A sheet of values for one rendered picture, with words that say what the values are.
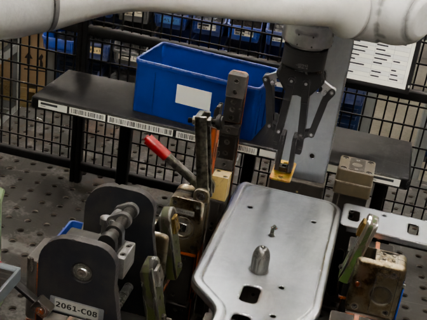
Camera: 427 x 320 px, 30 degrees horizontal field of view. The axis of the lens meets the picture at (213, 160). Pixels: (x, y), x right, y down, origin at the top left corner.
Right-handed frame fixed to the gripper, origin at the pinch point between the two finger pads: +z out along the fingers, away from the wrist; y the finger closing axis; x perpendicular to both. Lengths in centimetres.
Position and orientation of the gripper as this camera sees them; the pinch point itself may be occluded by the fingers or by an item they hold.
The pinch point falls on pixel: (286, 151)
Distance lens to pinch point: 144.6
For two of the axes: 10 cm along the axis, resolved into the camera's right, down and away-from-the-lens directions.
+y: 9.6, 2.2, -1.6
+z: -1.3, 8.9, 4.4
